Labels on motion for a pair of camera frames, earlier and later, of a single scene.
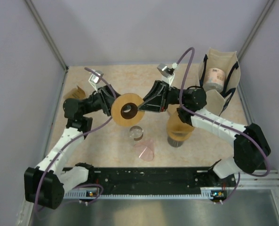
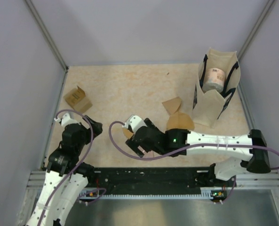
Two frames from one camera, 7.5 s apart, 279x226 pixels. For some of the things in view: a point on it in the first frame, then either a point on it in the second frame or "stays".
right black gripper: (158, 99) -> (135, 147)
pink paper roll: (214, 79) stays
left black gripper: (106, 100) -> (97, 127)
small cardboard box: (75, 93) stays
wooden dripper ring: (118, 103) -> (127, 133)
